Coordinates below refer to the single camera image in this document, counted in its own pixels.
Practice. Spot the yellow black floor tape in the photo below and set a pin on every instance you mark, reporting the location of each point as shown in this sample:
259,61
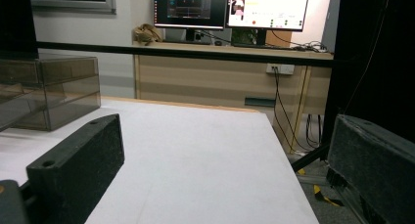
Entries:
323,195

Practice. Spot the tan crumpled bag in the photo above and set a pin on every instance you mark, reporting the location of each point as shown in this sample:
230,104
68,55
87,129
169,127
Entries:
147,33

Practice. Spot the smoky clear plastic drawer organizer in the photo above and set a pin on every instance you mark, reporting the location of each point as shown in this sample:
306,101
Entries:
49,92

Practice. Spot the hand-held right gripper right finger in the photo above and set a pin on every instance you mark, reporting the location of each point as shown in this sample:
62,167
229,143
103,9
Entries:
372,171

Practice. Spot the bright-screen computer monitor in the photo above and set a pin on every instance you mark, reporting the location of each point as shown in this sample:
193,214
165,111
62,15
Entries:
267,8

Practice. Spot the white wall power socket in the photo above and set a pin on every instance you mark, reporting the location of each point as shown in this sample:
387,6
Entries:
280,68

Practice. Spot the dark-screen computer monitor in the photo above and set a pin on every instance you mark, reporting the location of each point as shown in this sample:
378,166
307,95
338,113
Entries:
191,8

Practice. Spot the black curtain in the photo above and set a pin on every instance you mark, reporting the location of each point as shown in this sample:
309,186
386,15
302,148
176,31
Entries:
375,54

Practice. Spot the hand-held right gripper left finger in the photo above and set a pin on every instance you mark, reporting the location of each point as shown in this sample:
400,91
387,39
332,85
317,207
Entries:
76,171

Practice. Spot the light wooden desk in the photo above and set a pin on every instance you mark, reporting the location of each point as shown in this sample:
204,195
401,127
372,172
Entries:
212,83

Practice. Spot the black horizontal frame bar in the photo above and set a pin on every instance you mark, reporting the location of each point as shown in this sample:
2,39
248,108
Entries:
182,51

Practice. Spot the black slanted stand leg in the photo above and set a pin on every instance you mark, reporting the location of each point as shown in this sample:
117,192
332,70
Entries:
310,158

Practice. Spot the grey framed wall board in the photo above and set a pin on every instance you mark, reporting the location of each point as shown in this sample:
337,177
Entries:
73,0

